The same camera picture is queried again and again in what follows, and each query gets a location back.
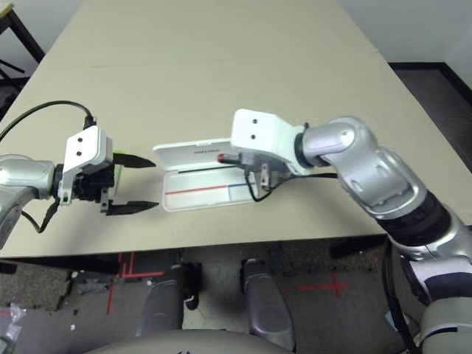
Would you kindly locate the side table with black frame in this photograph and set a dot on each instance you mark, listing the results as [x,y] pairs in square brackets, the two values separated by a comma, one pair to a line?
[27,36]

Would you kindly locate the grey robot right leg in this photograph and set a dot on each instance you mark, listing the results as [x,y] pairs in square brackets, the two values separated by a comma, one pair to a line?
[269,313]

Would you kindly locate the black tripod stand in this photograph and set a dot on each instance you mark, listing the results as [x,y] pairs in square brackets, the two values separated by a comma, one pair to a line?
[13,67]

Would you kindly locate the clear plastic bag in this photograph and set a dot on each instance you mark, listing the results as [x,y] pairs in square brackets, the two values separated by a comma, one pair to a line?
[18,311]
[10,333]

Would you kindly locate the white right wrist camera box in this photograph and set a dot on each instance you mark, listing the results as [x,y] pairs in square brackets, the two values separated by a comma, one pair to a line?
[258,129]

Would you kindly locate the grey floor box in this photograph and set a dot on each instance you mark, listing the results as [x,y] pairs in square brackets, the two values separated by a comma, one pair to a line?
[389,319]

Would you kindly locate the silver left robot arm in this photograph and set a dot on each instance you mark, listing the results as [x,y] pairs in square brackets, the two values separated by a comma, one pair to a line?
[22,177]

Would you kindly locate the white plastic pencil case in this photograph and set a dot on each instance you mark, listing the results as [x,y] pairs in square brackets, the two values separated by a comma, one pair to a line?
[199,199]

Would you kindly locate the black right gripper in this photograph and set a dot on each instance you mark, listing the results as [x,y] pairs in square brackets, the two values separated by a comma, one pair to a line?
[273,175]

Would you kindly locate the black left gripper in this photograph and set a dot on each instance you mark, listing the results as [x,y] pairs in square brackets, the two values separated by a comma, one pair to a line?
[92,184]

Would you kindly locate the grey robot torso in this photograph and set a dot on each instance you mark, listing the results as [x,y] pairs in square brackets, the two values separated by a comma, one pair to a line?
[184,344]

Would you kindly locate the grey robot left leg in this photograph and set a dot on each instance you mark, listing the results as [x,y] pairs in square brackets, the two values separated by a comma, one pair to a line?
[160,302]

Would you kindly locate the black marker with red cap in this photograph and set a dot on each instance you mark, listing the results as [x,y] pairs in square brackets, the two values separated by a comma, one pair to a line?
[230,159]

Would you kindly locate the grey robot leg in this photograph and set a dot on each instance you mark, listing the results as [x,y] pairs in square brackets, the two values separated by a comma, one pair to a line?
[269,313]
[160,302]

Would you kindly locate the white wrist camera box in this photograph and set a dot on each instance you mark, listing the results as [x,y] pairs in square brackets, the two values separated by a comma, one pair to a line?
[85,147]
[258,129]

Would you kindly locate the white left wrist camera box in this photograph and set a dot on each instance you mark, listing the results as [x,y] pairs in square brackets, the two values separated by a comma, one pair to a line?
[85,147]

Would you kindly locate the black foam floor mats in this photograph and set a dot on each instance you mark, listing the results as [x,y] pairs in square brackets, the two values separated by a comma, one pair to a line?
[5,99]

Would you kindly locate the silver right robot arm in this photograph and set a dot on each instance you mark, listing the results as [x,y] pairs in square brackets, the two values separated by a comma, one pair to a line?
[368,166]

